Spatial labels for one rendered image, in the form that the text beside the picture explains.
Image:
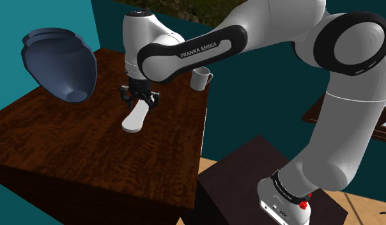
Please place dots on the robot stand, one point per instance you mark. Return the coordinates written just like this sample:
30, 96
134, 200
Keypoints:
236, 180

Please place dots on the white flat spatula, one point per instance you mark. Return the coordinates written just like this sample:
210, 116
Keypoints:
134, 120

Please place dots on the blue vase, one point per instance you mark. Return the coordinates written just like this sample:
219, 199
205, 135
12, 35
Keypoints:
60, 62

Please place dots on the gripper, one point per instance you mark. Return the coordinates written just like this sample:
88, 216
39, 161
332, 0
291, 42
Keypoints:
138, 88

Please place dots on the dark wooden framed window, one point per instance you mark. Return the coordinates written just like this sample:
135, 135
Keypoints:
381, 132

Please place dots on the dark brown wooden table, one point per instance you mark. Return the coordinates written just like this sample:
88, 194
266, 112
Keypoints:
87, 149

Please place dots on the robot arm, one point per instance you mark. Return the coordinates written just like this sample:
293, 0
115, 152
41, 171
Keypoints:
342, 131

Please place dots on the white mug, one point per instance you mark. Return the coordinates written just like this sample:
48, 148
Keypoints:
198, 80

